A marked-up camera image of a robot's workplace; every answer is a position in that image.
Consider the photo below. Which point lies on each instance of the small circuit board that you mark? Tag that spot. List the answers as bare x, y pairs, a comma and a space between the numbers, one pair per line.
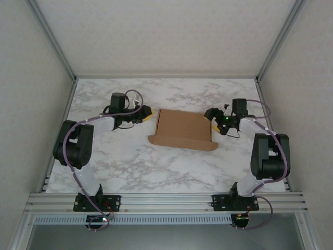
97, 220
240, 220

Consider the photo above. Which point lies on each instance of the wide aluminium base rail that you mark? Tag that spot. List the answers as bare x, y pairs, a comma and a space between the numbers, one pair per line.
169, 201

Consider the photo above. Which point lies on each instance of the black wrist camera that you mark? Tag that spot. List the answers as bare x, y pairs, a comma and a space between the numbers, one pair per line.
118, 101
239, 106

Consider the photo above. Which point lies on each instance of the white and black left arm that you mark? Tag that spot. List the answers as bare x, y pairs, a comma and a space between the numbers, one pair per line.
78, 145

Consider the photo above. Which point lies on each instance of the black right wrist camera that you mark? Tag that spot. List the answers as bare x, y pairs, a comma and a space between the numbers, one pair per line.
239, 106

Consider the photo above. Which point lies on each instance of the aluminium frame post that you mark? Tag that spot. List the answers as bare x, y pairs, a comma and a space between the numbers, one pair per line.
281, 39
308, 231
52, 39
20, 231

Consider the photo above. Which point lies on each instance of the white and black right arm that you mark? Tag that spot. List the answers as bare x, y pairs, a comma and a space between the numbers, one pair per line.
270, 161

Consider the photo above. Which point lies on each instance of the aluminium lower frame post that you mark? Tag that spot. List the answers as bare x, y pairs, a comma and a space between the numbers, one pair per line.
308, 231
20, 231

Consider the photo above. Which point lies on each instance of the brown cardboard box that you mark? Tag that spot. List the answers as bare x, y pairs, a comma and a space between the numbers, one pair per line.
182, 127

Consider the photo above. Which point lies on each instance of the aluminium table edge rail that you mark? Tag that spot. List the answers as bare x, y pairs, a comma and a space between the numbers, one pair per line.
66, 104
265, 99
166, 77

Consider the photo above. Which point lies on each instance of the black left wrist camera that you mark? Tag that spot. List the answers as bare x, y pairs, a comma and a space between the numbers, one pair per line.
118, 101

